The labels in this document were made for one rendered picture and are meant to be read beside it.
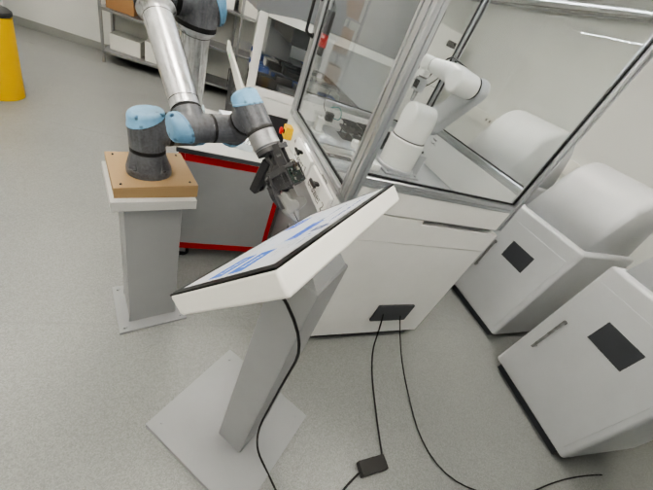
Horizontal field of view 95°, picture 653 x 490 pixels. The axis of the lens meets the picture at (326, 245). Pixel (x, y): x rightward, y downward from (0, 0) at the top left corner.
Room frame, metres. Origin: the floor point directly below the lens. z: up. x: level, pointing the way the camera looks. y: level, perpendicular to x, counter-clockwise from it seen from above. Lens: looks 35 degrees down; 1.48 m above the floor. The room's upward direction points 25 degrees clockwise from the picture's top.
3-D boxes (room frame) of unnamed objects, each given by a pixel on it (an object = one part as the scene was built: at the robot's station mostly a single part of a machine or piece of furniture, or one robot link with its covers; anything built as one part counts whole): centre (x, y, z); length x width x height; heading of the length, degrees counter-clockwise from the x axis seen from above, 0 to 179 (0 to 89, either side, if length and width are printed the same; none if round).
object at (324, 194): (1.22, 0.14, 0.87); 0.29 x 0.02 x 0.11; 32
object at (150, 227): (0.92, 0.73, 0.38); 0.30 x 0.30 x 0.76; 48
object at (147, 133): (0.92, 0.74, 0.97); 0.13 x 0.12 x 0.14; 146
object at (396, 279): (1.71, -0.13, 0.40); 1.03 x 0.95 x 0.80; 32
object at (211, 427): (0.57, 0.05, 0.51); 0.50 x 0.45 x 1.02; 73
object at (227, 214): (1.68, 0.78, 0.38); 0.62 x 0.58 x 0.76; 32
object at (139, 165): (0.92, 0.74, 0.85); 0.15 x 0.15 x 0.10
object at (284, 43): (3.12, 0.93, 1.13); 1.78 x 1.14 x 0.45; 32
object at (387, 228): (1.71, -0.13, 0.87); 1.02 x 0.95 x 0.14; 32
